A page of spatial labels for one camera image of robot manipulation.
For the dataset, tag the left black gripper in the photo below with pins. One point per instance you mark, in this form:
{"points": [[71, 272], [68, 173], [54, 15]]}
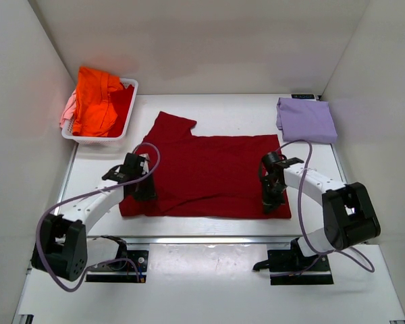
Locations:
{"points": [[143, 188]]}

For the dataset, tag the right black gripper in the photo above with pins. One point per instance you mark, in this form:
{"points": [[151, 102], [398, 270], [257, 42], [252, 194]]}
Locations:
{"points": [[273, 190]]}

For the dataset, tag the dark red t shirt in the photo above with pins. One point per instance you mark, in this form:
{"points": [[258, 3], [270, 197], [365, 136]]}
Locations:
{"points": [[204, 176]]}

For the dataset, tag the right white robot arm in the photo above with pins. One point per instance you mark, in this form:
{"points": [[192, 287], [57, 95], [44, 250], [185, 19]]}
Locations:
{"points": [[349, 217]]}

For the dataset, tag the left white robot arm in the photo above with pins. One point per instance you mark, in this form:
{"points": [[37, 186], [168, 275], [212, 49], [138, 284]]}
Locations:
{"points": [[62, 246]]}

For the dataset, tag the folded lilac t shirt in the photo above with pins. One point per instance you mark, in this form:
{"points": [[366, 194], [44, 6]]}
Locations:
{"points": [[300, 119]]}

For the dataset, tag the orange t shirt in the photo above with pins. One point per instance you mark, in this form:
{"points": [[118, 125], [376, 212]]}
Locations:
{"points": [[94, 115]]}

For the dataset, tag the red t shirt in basket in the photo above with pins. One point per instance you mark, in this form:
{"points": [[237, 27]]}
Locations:
{"points": [[121, 101]]}

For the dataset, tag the white plastic basket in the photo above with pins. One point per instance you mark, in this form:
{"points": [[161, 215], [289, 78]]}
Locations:
{"points": [[66, 131]]}

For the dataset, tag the small black display device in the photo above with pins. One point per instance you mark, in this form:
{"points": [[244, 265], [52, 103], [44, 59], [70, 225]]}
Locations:
{"points": [[303, 96]]}

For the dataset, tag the pink t shirt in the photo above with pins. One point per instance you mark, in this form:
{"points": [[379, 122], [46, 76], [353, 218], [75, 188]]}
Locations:
{"points": [[69, 110]]}

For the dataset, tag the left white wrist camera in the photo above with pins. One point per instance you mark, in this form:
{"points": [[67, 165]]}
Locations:
{"points": [[144, 161]]}

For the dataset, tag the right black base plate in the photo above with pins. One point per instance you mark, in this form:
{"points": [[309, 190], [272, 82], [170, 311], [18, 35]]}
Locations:
{"points": [[286, 269]]}

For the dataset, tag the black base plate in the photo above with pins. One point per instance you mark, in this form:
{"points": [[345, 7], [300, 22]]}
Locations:
{"points": [[122, 272], [286, 269]]}

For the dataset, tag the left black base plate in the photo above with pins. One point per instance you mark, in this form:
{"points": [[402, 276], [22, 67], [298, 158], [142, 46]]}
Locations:
{"points": [[122, 272]]}

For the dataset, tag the aluminium rail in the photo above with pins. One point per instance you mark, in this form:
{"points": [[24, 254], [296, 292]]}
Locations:
{"points": [[207, 239]]}

